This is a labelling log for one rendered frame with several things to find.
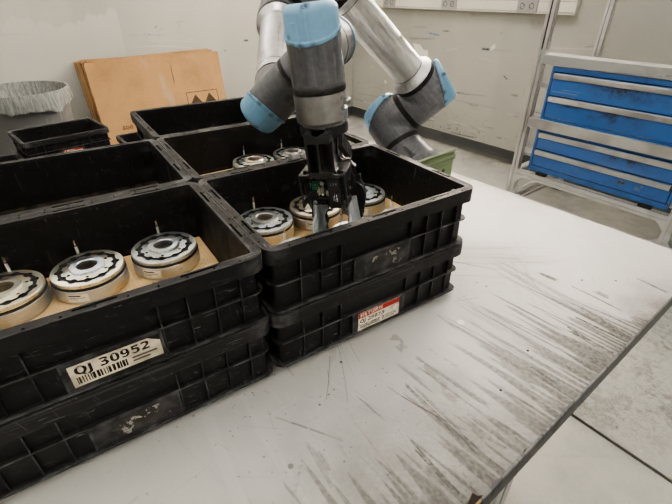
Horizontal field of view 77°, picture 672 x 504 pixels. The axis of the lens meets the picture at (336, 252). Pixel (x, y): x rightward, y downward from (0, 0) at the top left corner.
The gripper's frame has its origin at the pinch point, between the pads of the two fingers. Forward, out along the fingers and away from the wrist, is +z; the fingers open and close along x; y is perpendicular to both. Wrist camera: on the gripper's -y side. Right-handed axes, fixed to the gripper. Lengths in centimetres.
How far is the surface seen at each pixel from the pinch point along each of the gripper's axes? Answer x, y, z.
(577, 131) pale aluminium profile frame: 86, -176, 36
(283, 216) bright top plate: -11.5, -3.9, -1.7
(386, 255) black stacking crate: 8.5, 4.7, 1.1
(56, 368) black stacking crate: -23.9, 37.6, -4.0
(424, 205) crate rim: 14.4, 0.4, -5.7
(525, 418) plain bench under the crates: 29.1, 19.7, 18.8
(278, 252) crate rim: -3.8, 18.6, -7.7
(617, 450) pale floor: 72, -32, 94
